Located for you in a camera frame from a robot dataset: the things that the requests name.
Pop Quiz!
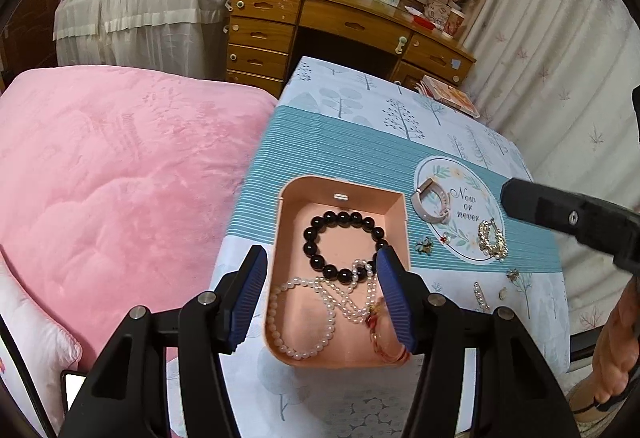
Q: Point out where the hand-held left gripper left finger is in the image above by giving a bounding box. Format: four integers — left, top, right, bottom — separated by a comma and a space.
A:
60, 245, 268, 438

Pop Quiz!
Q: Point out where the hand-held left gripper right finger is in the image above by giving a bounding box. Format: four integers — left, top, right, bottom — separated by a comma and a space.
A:
375, 245, 581, 438

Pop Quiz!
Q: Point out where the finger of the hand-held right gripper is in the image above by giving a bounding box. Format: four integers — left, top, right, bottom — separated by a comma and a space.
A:
500, 175, 640, 272

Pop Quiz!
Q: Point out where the pink jewelry box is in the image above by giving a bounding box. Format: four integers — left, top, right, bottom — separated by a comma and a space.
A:
262, 175, 413, 371

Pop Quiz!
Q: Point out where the gold chain bracelet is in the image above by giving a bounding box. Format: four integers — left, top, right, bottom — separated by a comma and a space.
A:
476, 218, 508, 261

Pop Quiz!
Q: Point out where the pearl hair clip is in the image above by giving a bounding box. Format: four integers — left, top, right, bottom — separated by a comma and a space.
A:
472, 281, 491, 311

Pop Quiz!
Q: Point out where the person's right hand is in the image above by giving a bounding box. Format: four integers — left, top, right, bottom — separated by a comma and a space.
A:
590, 278, 640, 414

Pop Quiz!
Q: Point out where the leaf printed curtain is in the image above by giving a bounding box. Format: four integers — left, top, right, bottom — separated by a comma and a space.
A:
460, 0, 640, 334

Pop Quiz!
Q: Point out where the stack of books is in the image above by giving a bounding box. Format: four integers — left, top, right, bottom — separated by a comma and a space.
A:
415, 74, 481, 119

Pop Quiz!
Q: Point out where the pink blanket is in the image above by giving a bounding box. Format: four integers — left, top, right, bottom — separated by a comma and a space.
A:
0, 66, 278, 369

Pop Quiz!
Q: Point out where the smartphone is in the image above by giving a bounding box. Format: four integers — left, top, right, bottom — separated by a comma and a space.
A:
60, 369, 91, 411

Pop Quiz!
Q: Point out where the floral paper cup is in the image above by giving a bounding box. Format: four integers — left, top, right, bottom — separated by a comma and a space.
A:
446, 8, 468, 38

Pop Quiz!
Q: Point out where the white pillow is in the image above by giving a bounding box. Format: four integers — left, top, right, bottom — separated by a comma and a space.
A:
0, 253, 83, 429

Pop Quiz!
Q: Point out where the floral canister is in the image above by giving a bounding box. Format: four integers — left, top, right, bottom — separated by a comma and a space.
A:
425, 0, 453, 29

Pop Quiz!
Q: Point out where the wooden desk with drawers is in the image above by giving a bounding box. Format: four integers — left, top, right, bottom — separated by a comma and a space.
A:
225, 0, 476, 99

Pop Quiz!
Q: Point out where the white pearl necklace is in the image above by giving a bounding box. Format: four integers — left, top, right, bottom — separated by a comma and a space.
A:
315, 258, 381, 326

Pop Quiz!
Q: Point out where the white pearl bracelet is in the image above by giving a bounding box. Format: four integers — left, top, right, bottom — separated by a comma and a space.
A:
266, 278, 337, 361

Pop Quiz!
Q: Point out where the black bead bracelet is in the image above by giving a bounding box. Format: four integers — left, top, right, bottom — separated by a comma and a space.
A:
302, 211, 388, 281

